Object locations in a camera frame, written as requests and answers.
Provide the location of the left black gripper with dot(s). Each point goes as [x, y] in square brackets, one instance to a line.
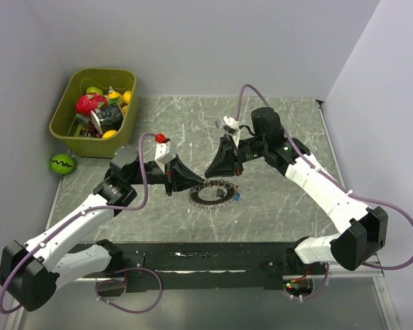
[179, 173]

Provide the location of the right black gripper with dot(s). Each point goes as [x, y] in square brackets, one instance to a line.
[224, 164]

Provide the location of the black key fob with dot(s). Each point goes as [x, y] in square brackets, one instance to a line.
[220, 193]

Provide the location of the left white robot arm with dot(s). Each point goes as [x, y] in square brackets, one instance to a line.
[33, 271]

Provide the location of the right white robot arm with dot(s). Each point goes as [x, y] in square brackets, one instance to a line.
[361, 230]

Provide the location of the black cup in bin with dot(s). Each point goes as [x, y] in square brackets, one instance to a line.
[109, 117]

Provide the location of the yellow lemon toy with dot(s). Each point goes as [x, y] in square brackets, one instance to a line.
[127, 97]

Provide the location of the green watermelon ball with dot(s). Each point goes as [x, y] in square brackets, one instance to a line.
[62, 164]

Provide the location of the olive green plastic bin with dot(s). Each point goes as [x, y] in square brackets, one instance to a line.
[78, 131]

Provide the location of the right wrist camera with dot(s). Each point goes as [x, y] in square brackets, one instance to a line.
[228, 124]

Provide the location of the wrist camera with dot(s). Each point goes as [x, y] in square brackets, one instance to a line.
[228, 124]
[166, 150]

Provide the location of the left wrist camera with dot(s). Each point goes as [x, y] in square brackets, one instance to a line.
[166, 150]

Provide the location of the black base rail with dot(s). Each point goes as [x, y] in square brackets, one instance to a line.
[219, 265]

